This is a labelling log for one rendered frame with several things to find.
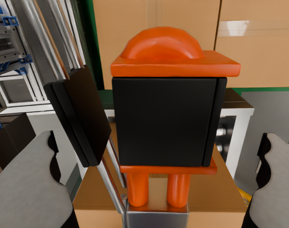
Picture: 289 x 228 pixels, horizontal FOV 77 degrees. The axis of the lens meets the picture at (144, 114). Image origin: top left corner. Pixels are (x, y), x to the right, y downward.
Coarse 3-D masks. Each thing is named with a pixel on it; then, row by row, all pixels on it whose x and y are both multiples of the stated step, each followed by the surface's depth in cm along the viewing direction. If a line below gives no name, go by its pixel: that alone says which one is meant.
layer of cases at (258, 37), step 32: (96, 0) 57; (128, 0) 57; (160, 0) 56; (192, 0) 56; (224, 0) 56; (256, 0) 56; (288, 0) 55; (128, 32) 61; (192, 32) 60; (224, 32) 60; (256, 32) 59; (288, 32) 59; (256, 64) 64; (288, 64) 64
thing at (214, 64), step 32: (128, 64) 10; (160, 64) 10; (192, 64) 10; (224, 64) 10; (128, 96) 11; (160, 96) 11; (192, 96) 11; (128, 128) 12; (160, 128) 12; (192, 128) 12; (128, 160) 13; (160, 160) 13; (192, 160) 13
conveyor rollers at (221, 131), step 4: (112, 116) 75; (220, 116) 74; (224, 116) 73; (228, 116) 73; (220, 128) 77; (224, 128) 77; (220, 132) 77; (224, 132) 77; (216, 136) 78; (220, 136) 78; (216, 144) 82; (220, 144) 82; (220, 148) 81; (220, 152) 82
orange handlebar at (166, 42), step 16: (144, 32) 11; (160, 32) 11; (176, 32) 11; (128, 48) 12; (144, 48) 11; (160, 48) 11; (176, 48) 11; (192, 48) 11; (128, 176) 17; (144, 176) 16; (176, 176) 16; (128, 192) 18; (144, 192) 17; (176, 192) 17
